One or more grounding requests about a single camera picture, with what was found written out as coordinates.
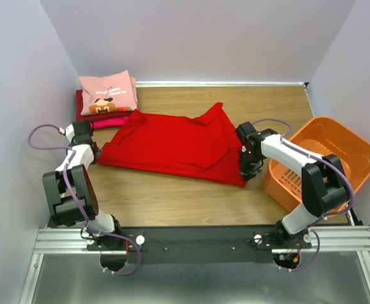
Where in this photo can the orange plastic laundry basket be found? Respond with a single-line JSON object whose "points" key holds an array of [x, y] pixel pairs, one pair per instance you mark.
{"points": [[323, 135]]}

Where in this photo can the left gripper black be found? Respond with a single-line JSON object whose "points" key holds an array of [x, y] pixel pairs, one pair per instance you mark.
{"points": [[95, 151]]}

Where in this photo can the magenta folded t shirt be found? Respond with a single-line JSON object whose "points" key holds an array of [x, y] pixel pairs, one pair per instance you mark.
{"points": [[109, 123]]}

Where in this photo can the dark red folded t shirt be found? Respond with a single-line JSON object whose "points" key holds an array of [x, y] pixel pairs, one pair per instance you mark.
{"points": [[97, 117]]}

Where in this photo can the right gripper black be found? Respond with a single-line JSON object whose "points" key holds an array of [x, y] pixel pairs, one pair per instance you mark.
{"points": [[246, 164]]}

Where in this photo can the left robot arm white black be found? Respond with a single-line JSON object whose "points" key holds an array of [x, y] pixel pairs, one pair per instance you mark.
{"points": [[70, 195]]}

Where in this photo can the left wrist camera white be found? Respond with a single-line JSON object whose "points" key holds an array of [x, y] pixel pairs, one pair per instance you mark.
{"points": [[67, 132]]}

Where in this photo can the pink folded printed t shirt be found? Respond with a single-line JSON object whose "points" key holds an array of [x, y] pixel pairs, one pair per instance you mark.
{"points": [[108, 94]]}

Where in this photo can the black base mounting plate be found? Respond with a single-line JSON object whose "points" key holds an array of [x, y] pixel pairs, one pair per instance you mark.
{"points": [[206, 244]]}

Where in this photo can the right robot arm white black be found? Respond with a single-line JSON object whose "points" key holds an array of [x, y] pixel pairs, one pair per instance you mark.
{"points": [[324, 185]]}

